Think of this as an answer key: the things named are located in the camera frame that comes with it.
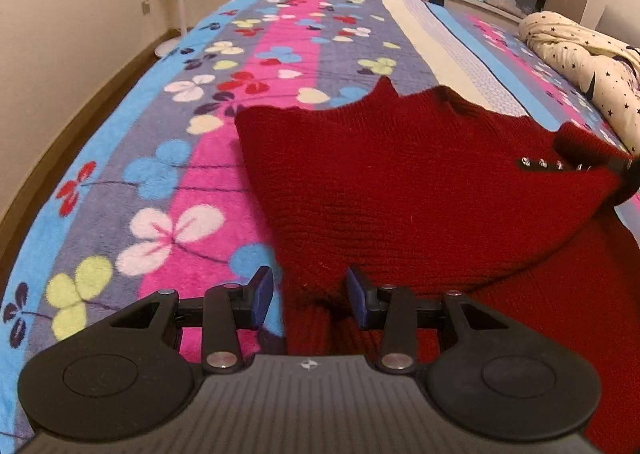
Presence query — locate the red knitted sweater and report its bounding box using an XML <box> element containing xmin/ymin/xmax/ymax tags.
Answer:
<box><xmin>234</xmin><ymin>76</ymin><xmax>640</xmax><ymax>454</ymax></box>

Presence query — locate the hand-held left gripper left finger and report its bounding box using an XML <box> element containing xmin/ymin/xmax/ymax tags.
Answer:
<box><xmin>107</xmin><ymin>266</ymin><xmax>276</xmax><ymax>376</ymax></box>

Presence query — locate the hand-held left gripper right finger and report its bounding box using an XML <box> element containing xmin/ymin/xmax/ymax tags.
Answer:
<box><xmin>346</xmin><ymin>266</ymin><xmax>521</xmax><ymax>376</ymax></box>

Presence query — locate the cream star-print quilt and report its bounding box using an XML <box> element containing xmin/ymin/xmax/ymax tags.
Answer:
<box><xmin>517</xmin><ymin>10</ymin><xmax>640</xmax><ymax>155</ymax></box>

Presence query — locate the floral striped fleece blanket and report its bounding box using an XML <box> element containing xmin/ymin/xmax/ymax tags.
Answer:
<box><xmin>0</xmin><ymin>0</ymin><xmax>640</xmax><ymax>451</ymax></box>

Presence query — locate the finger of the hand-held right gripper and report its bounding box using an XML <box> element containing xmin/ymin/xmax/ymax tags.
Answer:
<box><xmin>517</xmin><ymin>121</ymin><xmax>635</xmax><ymax>179</ymax></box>

